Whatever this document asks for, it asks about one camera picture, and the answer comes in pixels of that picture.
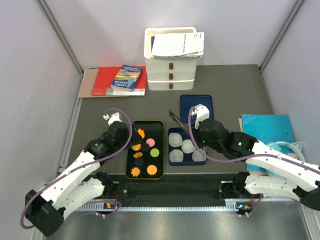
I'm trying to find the orange round cookie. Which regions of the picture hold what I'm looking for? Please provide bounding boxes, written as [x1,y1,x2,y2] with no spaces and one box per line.
[146,164,158,176]
[131,144,142,152]

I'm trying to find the orange flower cookie top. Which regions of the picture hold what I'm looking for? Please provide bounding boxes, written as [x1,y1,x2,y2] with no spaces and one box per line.
[137,128,145,139]

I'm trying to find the orange small flower cookie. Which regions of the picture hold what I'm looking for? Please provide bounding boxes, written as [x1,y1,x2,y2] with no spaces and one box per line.
[133,152,143,159]

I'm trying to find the orange round cookie bottom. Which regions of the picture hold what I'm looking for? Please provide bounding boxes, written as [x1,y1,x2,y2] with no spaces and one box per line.
[146,164,158,176]

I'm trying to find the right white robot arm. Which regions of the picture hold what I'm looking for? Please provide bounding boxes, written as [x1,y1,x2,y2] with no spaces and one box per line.
[169,104,320,211]

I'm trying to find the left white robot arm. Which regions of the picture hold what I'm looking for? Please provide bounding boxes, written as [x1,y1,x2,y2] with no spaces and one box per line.
[21,120,142,237]

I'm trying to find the pink round cookie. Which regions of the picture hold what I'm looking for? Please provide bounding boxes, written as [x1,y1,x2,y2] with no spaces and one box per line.
[146,138,156,148]

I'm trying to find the blue tin lid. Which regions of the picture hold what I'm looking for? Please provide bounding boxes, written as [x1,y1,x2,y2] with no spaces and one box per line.
[179,94,215,124]

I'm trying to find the black sandwich cookie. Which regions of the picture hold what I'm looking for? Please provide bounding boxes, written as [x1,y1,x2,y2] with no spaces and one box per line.
[134,157,144,167]

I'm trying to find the black cookie tray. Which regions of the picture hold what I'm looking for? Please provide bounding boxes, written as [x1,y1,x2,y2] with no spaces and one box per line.
[125,120,165,180]

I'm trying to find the green round cookie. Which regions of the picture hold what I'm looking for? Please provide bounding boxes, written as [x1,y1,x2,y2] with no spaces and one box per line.
[150,148,160,158]

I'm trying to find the white paper cup centre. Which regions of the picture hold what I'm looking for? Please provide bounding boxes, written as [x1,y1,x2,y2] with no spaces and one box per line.
[181,139,196,154]

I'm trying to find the white paper cup top-left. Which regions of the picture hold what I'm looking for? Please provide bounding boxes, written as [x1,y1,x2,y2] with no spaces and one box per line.
[168,132,183,148]

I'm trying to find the white paper cup bottom-right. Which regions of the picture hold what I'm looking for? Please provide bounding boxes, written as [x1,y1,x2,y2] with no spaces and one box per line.
[191,150,207,163]

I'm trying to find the orange flower cookie bottom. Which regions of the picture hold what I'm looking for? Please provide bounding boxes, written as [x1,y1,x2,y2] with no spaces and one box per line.
[130,167,141,178]

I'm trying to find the blue cookie tin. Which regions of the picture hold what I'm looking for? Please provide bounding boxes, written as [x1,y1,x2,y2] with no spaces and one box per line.
[167,127,207,167]

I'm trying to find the white paper cup bottom-left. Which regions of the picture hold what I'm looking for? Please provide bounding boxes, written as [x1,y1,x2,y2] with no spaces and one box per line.
[169,149,184,163]

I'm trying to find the red book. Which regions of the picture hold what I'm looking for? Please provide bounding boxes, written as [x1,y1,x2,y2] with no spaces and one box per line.
[91,66,147,97]

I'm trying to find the teal folder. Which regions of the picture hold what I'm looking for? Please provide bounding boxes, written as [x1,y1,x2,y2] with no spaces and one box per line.
[240,114,296,173]

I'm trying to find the blue paperback book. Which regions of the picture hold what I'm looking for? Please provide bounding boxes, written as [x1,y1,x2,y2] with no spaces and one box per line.
[110,65,143,92]

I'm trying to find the white stacked drawer box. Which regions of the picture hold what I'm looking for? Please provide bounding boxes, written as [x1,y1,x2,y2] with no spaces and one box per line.
[144,26,197,91]

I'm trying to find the white spiral notebook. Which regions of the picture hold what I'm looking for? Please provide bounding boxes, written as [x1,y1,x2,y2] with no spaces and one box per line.
[150,32,205,60]

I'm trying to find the teal cat-ear headphones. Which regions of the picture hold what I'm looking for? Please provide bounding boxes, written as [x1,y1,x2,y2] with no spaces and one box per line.
[267,141,306,162]

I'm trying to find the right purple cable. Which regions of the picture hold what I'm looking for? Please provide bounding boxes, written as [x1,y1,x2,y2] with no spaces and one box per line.
[187,106,320,176]

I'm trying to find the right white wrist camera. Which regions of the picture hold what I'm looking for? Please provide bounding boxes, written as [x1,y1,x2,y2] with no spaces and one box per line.
[191,104,210,129]

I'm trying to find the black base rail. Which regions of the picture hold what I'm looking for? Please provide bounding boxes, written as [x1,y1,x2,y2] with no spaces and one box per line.
[108,173,235,207]

